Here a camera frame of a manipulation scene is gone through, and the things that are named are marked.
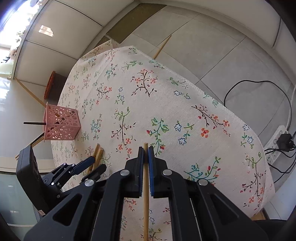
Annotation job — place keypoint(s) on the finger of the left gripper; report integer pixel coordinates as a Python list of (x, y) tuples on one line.
[(81, 166), (95, 174)]

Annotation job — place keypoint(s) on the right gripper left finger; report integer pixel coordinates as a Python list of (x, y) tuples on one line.
[(91, 210)]

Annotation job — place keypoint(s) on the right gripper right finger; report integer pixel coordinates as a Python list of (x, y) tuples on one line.
[(198, 210)]

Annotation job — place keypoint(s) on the wooden chopstick bundle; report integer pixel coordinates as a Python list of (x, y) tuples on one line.
[(97, 158)]

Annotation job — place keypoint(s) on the long wooden chopstick top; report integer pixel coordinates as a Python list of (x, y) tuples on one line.
[(37, 140)]

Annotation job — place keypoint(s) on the wooden chopstick bottom edge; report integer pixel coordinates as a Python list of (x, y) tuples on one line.
[(146, 192)]

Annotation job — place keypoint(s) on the black chopstick long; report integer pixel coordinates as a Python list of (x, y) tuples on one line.
[(34, 123)]

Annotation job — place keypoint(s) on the pink perforated utensil holder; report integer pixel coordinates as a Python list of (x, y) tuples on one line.
[(62, 123)]

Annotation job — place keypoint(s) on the brown trash bin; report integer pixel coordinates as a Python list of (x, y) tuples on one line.
[(54, 88)]

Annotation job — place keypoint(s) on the floral tablecloth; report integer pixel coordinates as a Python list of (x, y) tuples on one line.
[(125, 99)]

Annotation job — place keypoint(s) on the white power strip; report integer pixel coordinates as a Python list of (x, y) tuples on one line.
[(270, 154)]

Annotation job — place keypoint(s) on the black power adapter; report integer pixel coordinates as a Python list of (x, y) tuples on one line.
[(285, 142)]

